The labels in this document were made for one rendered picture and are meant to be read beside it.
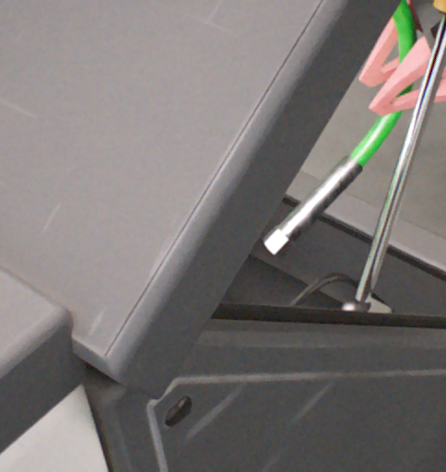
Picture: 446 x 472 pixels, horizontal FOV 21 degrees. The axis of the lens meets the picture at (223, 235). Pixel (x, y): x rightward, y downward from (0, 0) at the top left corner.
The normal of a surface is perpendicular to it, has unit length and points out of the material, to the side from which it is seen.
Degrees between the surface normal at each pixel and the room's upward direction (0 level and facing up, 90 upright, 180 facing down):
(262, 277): 0
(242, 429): 90
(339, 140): 0
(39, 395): 90
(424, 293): 90
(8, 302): 0
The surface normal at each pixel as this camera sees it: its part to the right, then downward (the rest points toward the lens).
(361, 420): 0.75, 0.39
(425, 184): -0.11, -0.73
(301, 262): -0.66, 0.56
